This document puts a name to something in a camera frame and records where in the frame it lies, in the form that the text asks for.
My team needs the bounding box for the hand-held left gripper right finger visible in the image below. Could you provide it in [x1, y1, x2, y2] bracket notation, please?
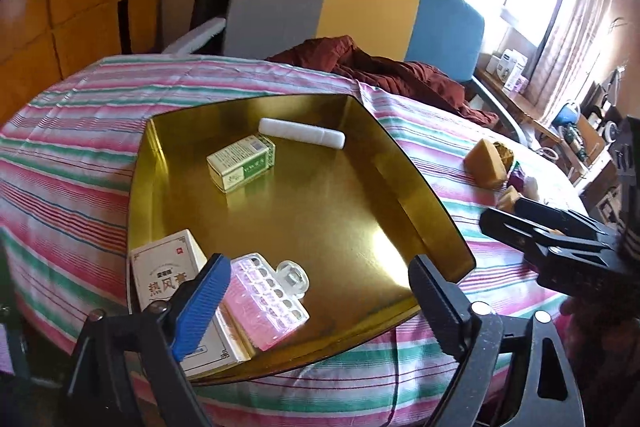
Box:
[407, 253, 586, 427]

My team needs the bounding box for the patterned beige curtain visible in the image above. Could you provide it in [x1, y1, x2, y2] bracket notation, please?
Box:
[535, 0, 621, 118]

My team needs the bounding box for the white cylindrical tube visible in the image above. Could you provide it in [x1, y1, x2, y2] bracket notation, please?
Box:
[258, 117, 347, 151]

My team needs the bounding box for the dark red clothing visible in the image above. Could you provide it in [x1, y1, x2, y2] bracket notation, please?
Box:
[560, 287, 640, 427]

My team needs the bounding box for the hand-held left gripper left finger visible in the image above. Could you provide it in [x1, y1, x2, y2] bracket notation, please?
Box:
[60, 253, 232, 427]

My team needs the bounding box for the wooden desk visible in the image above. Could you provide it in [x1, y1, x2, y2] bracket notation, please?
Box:
[475, 67, 616, 188]

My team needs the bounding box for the gold metal tray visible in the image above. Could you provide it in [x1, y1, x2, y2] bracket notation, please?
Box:
[127, 93, 477, 385]

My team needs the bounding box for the white carton box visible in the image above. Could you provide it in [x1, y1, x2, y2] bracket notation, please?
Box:
[487, 49, 528, 90]

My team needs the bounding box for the small tan block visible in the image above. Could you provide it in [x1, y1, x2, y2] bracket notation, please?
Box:
[498, 187, 524, 214]

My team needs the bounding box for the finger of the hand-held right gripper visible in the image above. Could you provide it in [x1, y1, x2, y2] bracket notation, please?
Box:
[480, 208, 621, 295]
[515, 198, 618, 240]

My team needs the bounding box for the maroon jacket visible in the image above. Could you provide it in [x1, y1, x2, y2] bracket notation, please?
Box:
[265, 35, 501, 128]

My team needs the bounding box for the blue round bag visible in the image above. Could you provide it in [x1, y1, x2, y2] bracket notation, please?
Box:
[557, 102, 582, 128]

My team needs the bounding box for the large tan block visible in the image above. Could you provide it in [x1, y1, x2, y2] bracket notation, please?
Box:
[464, 138, 511, 188]

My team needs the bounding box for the clear round jar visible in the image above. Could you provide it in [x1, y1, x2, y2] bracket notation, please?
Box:
[272, 259, 311, 303]

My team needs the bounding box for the green and white medicine box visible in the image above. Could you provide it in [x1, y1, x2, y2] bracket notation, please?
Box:
[206, 133, 277, 194]

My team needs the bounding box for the grey yellow blue chair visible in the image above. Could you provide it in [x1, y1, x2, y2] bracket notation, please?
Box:
[162, 0, 531, 142]

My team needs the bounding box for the yellow snack bag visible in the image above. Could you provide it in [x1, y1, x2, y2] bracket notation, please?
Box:
[492, 142, 516, 168]

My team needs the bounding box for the striped tablecloth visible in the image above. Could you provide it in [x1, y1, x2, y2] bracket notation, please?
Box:
[0, 54, 591, 427]

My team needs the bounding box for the pink pill organizer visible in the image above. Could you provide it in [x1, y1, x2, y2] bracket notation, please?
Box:
[220, 252, 311, 353]

